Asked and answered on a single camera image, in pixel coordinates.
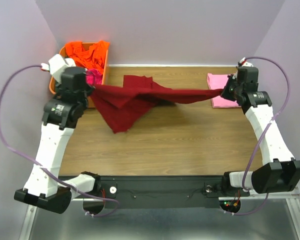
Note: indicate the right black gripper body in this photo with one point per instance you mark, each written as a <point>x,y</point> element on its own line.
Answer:
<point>232,89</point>

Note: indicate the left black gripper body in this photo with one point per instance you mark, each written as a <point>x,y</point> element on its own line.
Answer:
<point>88,89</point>

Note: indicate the dark red t shirt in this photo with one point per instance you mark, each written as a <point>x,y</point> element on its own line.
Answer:
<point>121,107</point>

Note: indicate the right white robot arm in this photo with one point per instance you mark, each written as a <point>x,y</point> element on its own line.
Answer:
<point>280,171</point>

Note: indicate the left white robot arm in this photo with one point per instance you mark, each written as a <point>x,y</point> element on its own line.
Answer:
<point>60,118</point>

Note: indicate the folded pink t shirt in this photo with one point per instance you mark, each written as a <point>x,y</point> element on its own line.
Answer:
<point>218,82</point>

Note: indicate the magenta t shirt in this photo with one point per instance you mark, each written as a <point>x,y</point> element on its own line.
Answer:
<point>93,77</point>

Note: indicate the orange t shirt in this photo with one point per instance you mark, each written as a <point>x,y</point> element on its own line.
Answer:
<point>92,58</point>

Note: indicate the orange plastic laundry basket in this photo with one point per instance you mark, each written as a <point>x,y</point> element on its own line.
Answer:
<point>86,45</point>

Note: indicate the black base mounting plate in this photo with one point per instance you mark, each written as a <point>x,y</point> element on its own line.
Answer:
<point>162,192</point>

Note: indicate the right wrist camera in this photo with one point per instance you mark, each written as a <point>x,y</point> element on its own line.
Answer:
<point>247,73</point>

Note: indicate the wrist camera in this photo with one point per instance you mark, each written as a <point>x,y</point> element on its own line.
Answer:
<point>56,66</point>
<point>247,73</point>

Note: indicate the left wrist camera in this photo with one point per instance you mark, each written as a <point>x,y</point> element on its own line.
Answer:
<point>56,66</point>

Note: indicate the aluminium frame rail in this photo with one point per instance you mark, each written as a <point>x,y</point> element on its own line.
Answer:
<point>169,140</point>

